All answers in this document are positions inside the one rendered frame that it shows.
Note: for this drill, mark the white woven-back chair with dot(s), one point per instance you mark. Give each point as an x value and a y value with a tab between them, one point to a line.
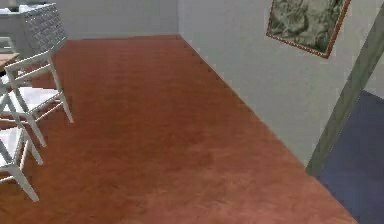
42	28

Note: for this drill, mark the framed grey-green wall picture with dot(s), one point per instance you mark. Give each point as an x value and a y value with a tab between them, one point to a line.
305	21

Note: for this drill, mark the grey-green door frame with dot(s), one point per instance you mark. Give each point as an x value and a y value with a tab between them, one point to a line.
350	93

